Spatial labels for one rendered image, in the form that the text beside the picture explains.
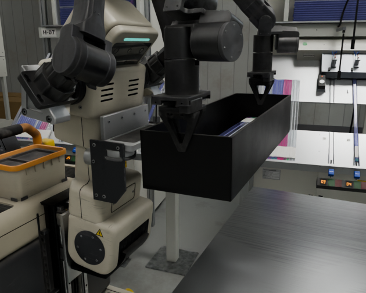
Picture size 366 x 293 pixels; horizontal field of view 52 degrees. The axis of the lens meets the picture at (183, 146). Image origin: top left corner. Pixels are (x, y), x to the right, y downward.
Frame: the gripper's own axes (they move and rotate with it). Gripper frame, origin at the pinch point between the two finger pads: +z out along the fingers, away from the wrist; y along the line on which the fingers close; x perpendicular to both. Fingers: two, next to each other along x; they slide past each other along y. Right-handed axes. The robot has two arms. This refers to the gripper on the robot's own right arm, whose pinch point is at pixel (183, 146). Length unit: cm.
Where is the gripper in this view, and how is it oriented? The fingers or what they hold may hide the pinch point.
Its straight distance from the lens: 64.4
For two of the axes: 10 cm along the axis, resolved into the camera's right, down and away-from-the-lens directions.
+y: 4.2, -2.4, 8.8
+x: -9.1, -1.0, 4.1
